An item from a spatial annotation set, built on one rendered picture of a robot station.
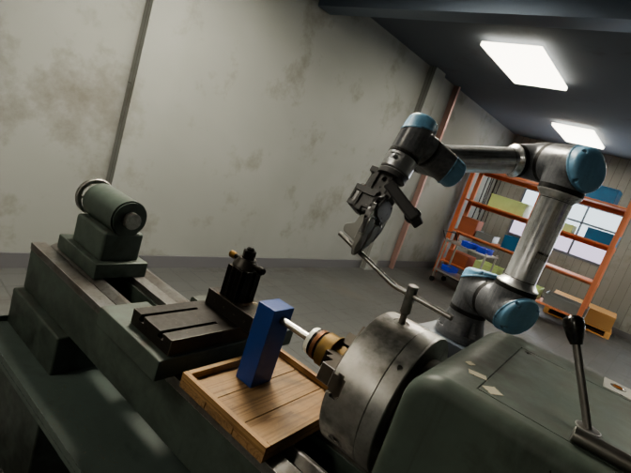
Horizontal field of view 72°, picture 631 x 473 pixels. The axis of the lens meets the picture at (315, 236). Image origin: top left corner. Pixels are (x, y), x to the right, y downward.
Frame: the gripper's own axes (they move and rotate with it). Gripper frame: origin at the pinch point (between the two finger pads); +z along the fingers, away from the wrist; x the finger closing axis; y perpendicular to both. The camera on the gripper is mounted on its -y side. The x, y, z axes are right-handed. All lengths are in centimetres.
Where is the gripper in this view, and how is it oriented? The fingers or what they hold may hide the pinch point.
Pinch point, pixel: (358, 251)
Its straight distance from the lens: 98.1
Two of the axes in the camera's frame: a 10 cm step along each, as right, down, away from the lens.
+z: -5.1, 8.6, -1.1
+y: -7.5, -3.7, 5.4
